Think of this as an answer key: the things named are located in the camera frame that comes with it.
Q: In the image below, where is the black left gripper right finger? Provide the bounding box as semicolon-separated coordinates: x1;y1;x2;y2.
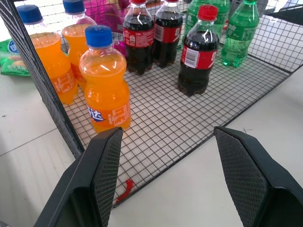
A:
214;126;303;227

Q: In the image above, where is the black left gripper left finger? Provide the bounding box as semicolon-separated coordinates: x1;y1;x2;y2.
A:
34;127;124;227

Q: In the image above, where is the red clip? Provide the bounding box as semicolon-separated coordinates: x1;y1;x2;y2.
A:
115;179;134;204

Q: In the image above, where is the orange soda bottle blue cap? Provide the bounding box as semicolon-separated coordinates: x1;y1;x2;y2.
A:
79;25;132;134
62;0;98;92
16;5;79;105

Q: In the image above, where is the cola bottle red cap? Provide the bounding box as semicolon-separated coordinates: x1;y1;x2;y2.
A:
177;5;220;97
122;0;155;75
152;0;183;69

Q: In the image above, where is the green chips bag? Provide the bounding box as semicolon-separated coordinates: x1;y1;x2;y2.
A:
0;38;31;77

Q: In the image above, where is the green soda bottle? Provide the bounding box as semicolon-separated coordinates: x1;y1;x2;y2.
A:
221;0;260;68
181;0;231;50

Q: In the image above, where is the magenta snack bag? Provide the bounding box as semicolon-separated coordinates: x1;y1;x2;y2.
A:
83;0;133;57

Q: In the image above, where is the black wire mesh basket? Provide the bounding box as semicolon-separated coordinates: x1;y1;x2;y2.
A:
0;0;303;208

